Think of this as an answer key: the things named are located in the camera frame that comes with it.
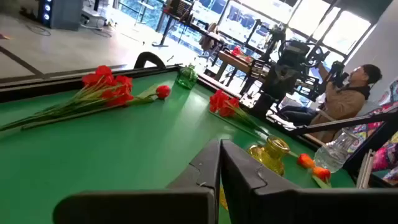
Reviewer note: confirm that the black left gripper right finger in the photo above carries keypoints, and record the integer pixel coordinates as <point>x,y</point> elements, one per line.
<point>280,205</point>

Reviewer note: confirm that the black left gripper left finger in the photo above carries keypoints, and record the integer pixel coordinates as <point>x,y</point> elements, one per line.
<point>140,205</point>

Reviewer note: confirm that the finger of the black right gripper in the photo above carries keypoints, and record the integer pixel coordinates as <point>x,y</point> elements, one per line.
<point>276,85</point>
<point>289,87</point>

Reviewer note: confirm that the red poppy bunch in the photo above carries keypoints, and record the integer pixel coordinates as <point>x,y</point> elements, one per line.
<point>107,87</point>
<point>222,104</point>

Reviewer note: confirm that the green glass vase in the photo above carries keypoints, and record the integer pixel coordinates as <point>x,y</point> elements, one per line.
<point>186,77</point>

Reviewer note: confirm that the red tulip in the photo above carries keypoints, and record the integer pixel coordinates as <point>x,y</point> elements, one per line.
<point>163,91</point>

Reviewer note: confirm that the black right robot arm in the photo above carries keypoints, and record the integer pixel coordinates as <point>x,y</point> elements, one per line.
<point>263,105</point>

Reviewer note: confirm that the yellow glass vase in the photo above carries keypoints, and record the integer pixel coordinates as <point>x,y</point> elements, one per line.
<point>270,155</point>

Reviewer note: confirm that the clear glass vase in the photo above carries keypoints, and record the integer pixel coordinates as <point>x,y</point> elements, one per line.
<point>332,155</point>

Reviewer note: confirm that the wooden workbench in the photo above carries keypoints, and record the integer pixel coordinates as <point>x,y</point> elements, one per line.
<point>233,60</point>

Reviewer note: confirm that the person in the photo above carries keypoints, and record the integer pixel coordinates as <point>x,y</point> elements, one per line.
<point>342,102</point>

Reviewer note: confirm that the tan jacket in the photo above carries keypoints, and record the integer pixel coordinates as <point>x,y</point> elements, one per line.
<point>208,39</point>

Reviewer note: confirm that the green table mat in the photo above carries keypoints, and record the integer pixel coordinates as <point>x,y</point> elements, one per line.
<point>109,155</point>

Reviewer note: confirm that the black standing desk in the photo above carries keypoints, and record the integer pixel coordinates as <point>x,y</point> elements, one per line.
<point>166,29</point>

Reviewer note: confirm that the floral patterned curtain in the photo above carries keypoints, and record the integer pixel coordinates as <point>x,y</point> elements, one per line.
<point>385,149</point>

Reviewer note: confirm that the grey computer tower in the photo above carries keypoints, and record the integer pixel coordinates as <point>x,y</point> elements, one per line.
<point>62,14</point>

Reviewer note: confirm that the black frame brace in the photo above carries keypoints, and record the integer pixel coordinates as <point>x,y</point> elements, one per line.
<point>342,124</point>

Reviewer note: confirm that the white aluminium rail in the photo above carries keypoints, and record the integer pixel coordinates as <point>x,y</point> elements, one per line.
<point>365,169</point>

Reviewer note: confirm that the black frame post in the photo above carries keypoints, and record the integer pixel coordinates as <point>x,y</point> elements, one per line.
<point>373,144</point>

